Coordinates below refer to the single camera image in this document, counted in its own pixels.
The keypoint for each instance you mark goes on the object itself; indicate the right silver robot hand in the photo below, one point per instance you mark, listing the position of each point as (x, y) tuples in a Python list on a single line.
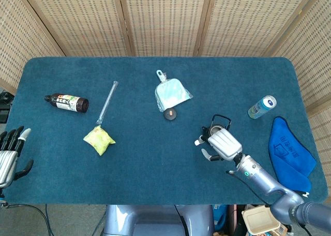
[(225, 145)]

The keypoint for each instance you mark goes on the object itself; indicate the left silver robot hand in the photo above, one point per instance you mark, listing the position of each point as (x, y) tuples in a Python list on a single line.
[(6, 163)]

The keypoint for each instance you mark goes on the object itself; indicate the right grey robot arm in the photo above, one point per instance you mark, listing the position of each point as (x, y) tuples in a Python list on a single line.
[(261, 176)]

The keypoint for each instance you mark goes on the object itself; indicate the black cast iron teapot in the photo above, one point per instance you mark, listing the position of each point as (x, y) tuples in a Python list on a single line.
[(204, 130)]

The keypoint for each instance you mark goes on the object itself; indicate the small black round lid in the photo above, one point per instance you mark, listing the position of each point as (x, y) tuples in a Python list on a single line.
[(170, 114)]

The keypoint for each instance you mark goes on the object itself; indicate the light blue plastic dustpan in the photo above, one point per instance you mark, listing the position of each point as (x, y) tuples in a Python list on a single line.
[(169, 93)]

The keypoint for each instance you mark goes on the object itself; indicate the yellow snack packet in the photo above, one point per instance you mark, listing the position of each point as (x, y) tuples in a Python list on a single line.
[(99, 140)]

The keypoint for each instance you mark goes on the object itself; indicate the black equipment beside table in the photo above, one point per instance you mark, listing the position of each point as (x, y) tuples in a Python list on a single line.
[(3, 114)]

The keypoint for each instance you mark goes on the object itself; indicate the light blue drink can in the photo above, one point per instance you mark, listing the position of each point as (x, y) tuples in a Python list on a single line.
[(259, 108)]

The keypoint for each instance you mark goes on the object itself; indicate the blue microfiber cloth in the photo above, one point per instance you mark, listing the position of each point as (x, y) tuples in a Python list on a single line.
[(287, 148)]

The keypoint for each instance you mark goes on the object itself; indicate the blue package under table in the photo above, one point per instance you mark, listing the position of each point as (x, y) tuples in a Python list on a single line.
[(219, 218)]

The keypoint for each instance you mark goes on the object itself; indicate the beige takeaway box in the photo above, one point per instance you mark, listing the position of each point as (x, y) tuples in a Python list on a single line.
[(258, 218)]

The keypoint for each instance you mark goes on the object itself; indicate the brown bottle with label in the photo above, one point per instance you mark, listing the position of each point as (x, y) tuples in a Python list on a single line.
[(67, 102)]

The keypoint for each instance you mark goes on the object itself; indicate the teal carpet table mat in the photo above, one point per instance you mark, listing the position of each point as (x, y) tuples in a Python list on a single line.
[(129, 168)]

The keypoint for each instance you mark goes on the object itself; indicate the grey robot torso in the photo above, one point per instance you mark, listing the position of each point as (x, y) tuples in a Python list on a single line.
[(155, 220)]

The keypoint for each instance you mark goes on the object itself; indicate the clear tube in plastic sleeve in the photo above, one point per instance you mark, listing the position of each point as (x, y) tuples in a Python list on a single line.
[(107, 102)]

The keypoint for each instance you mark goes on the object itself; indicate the woven bamboo folding screen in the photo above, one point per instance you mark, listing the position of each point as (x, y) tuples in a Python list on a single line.
[(165, 18)]

